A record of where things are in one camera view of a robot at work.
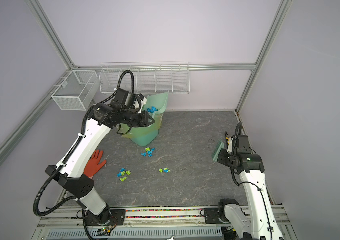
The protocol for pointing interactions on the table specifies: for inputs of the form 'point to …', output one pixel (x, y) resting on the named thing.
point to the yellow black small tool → (227, 141)
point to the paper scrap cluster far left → (122, 172)
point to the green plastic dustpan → (158, 100)
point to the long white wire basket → (150, 78)
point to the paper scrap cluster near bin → (149, 151)
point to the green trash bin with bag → (145, 136)
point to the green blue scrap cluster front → (165, 170)
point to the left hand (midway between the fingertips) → (152, 123)
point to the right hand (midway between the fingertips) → (223, 157)
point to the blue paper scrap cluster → (152, 109)
